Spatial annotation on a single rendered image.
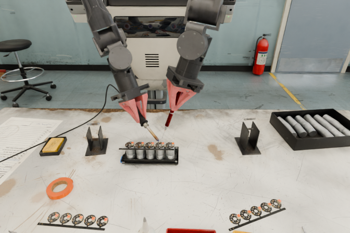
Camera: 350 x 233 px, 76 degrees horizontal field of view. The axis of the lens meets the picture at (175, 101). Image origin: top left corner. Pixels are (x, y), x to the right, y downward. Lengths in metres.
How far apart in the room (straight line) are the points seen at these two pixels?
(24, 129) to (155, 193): 0.55
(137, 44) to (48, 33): 2.75
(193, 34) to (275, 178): 0.44
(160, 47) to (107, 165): 0.54
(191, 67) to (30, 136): 0.61
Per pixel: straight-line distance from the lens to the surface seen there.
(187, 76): 0.53
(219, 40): 3.26
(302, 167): 0.75
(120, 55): 0.57
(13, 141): 0.91
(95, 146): 0.76
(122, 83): 0.64
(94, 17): 0.65
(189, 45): 0.45
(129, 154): 0.65
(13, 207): 0.69
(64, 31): 3.55
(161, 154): 0.64
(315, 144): 0.82
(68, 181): 0.66
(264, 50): 3.26
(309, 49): 3.67
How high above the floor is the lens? 1.22
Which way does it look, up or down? 29 degrees down
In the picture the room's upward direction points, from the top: straight up
